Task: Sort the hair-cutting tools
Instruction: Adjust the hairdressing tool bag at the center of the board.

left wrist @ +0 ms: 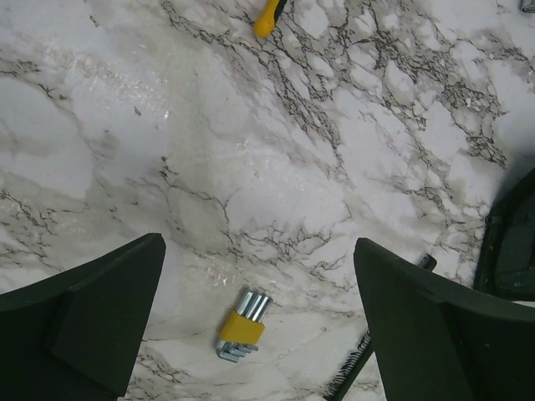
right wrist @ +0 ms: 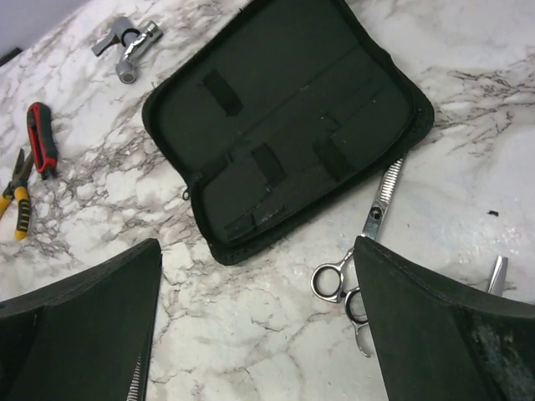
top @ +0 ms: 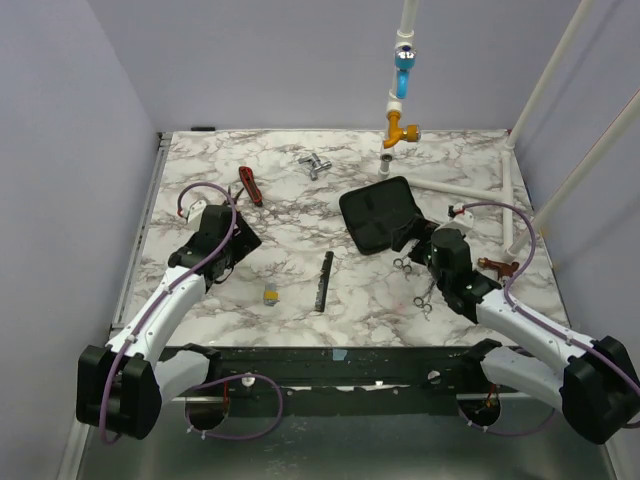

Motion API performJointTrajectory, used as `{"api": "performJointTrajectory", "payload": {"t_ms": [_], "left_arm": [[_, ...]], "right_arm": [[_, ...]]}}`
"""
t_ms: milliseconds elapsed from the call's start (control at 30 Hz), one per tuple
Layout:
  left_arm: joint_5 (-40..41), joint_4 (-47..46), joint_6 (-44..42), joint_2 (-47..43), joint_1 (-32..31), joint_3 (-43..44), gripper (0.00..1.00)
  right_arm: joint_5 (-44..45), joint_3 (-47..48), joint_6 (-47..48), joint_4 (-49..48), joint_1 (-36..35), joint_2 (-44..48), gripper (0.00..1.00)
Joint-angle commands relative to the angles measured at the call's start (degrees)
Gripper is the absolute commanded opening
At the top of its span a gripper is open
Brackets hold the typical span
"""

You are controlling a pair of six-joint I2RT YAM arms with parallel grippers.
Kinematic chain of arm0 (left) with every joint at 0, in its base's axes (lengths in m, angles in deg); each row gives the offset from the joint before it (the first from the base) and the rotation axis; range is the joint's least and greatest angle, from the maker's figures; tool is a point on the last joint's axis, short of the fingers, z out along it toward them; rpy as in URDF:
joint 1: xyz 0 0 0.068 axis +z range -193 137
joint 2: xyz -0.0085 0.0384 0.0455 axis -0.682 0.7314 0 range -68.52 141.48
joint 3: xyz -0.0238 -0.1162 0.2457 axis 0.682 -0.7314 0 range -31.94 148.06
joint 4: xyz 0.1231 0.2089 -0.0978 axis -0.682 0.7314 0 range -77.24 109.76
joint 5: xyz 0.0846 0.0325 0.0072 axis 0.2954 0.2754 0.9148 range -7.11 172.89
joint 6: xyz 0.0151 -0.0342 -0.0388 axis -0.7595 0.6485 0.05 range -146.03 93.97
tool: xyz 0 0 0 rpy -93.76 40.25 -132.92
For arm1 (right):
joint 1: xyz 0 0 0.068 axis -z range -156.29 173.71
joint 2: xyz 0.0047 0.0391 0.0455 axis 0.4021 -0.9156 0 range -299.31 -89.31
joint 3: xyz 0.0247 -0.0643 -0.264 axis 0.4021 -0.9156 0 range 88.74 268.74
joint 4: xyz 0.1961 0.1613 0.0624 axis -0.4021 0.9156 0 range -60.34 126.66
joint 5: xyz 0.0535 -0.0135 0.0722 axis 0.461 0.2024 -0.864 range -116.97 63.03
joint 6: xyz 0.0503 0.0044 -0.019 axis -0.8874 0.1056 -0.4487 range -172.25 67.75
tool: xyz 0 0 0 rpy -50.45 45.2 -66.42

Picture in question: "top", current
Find black zip tool case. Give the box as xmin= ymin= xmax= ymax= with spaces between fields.
xmin=339 ymin=176 xmax=422 ymax=255

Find black hair comb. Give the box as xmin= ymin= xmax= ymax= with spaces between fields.
xmin=314 ymin=251 xmax=334 ymax=312

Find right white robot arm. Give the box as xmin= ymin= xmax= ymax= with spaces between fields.
xmin=391 ymin=211 xmax=639 ymax=445

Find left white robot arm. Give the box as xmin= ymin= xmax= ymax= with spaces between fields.
xmin=76 ymin=205 xmax=261 ymax=439

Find silver scissors upper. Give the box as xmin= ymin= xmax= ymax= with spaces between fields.
xmin=393 ymin=257 xmax=413 ymax=274

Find silver scissors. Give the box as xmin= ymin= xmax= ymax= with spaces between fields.
xmin=413 ymin=280 xmax=436 ymax=320
xmin=393 ymin=257 xmax=413 ymax=274

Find silver scissors lower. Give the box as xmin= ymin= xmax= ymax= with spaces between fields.
xmin=413 ymin=280 xmax=436 ymax=320

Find brown brass faucet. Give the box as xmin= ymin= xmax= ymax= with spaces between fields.
xmin=477 ymin=257 xmax=520 ymax=281

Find red black utility knife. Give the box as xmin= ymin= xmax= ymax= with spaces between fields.
xmin=238 ymin=166 xmax=263 ymax=207

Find yellow hex key set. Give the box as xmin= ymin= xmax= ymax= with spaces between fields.
xmin=263 ymin=283 xmax=279 ymax=306

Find orange faucet on pipe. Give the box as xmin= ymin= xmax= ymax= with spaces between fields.
xmin=383 ymin=110 xmax=421 ymax=149

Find silver metal faucet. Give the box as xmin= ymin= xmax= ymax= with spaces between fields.
xmin=298 ymin=153 xmax=332 ymax=181

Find blue valve on pipe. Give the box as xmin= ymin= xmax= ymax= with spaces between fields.
xmin=394 ymin=44 xmax=416 ymax=99

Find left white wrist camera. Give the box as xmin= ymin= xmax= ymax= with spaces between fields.
xmin=179 ymin=200 xmax=208 ymax=228

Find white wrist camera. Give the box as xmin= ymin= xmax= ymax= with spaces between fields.
xmin=179 ymin=200 xmax=208 ymax=228
xmin=445 ymin=204 xmax=474 ymax=235

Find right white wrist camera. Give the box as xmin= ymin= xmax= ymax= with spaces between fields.
xmin=445 ymin=204 xmax=474 ymax=235

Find yellow handled pliers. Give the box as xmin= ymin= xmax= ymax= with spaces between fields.
xmin=227 ymin=185 xmax=245 ymax=204

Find white PVC pipe frame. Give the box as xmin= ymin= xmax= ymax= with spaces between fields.
xmin=377 ymin=0 xmax=640 ymax=257

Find aluminium frame rail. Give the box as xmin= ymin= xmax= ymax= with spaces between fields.
xmin=56 ymin=131 xmax=173 ymax=479

